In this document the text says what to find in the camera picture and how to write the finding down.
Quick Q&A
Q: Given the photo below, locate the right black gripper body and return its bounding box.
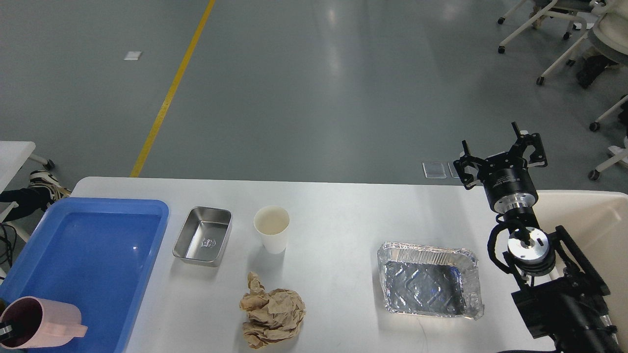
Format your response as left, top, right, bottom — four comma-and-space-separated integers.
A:
480, 154, 538, 214

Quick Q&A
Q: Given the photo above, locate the pink plastic mug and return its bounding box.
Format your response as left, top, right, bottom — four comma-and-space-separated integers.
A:
1, 296, 88, 350

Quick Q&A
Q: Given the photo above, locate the floor socket plate left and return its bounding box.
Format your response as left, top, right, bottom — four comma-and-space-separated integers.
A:
422, 161, 447, 179

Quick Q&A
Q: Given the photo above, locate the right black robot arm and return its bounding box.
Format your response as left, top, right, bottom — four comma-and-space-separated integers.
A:
453, 123, 622, 353

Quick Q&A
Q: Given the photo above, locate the beige plastic bin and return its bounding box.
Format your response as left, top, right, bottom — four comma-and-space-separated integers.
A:
534, 190, 628, 352

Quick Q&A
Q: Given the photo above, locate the white chair base right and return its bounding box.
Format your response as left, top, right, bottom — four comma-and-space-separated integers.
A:
588, 95, 628, 180

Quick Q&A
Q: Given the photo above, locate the person's shoe and leg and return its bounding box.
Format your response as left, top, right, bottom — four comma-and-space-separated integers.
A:
0, 170, 72, 222

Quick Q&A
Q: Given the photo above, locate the aluminium foil tray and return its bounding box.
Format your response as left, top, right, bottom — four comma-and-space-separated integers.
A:
377, 241, 484, 320

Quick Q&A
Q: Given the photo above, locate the black cable bundle left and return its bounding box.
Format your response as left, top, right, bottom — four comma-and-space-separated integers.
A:
0, 222, 18, 268

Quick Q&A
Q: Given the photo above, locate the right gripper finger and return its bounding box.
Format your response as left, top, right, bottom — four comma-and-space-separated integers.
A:
508, 122, 548, 168
453, 140, 486, 190

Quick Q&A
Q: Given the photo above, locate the blue plastic tray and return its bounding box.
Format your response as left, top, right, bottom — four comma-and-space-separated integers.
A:
1, 197, 169, 353

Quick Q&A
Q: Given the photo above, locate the white office chair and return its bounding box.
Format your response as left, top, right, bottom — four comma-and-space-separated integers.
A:
497, 0, 628, 86

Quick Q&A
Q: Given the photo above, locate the seated person's dark leg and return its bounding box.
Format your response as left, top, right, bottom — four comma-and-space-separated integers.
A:
576, 54, 620, 89

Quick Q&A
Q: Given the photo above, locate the white paper cup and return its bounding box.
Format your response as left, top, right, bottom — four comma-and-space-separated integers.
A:
253, 205, 291, 254

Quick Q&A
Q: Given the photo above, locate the crumpled brown paper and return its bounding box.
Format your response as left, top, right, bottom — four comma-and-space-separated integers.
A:
238, 271, 307, 350

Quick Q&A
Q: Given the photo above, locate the white side table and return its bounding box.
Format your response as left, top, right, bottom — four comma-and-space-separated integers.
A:
0, 141, 55, 192

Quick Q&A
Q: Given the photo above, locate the stainless steel rectangular tin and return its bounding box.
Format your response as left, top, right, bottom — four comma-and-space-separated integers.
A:
172, 206, 233, 268

